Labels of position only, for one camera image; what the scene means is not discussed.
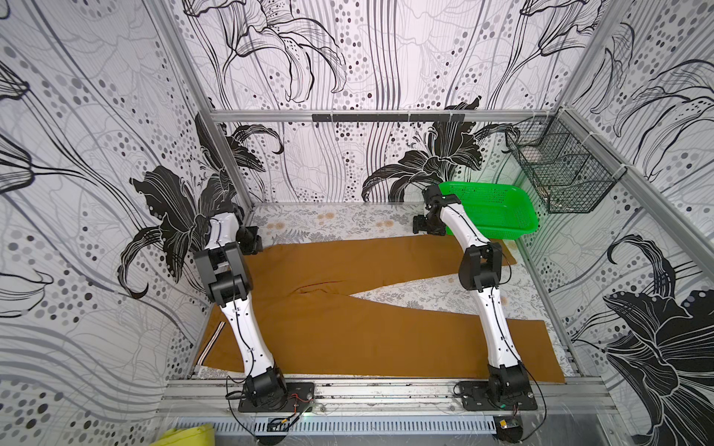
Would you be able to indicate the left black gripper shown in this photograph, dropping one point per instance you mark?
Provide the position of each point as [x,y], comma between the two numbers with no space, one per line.
[255,244]

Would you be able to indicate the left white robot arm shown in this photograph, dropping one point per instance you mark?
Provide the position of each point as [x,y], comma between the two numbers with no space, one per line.
[228,283]

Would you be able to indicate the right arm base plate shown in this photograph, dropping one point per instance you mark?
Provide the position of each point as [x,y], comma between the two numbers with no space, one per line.
[480,396]

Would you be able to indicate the black wire basket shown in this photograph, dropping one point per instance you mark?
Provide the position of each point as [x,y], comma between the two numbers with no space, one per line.
[559,158]

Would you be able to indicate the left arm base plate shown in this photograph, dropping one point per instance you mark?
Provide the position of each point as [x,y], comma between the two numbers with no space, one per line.
[297,397]

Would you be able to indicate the green plastic basket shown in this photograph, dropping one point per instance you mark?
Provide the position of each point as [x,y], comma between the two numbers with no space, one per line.
[498,211]

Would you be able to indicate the brown long pants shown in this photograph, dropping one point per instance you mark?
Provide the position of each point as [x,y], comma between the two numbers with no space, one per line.
[309,304]

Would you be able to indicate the aluminium front rail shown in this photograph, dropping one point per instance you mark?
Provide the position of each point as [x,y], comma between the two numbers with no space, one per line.
[389,397]

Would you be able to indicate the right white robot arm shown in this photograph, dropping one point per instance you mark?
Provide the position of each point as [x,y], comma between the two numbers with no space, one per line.
[480,274]

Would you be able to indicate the slotted cable duct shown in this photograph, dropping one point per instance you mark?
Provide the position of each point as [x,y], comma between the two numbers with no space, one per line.
[471,424]

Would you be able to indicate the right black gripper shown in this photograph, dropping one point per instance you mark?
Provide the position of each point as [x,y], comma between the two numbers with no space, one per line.
[420,224]

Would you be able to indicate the yellow object at bottom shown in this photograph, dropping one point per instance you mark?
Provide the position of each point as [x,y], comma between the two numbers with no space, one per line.
[204,435]

